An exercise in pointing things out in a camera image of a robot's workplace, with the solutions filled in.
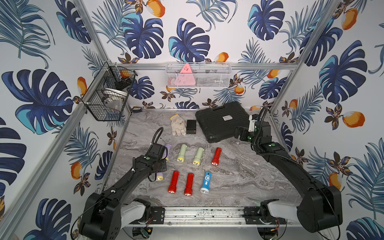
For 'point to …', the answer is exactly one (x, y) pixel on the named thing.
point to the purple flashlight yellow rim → (168, 147)
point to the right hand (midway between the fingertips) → (242, 128)
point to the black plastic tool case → (218, 123)
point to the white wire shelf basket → (204, 75)
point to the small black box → (191, 126)
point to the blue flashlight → (206, 183)
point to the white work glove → (178, 125)
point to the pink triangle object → (186, 77)
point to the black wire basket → (104, 98)
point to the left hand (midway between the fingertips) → (160, 164)
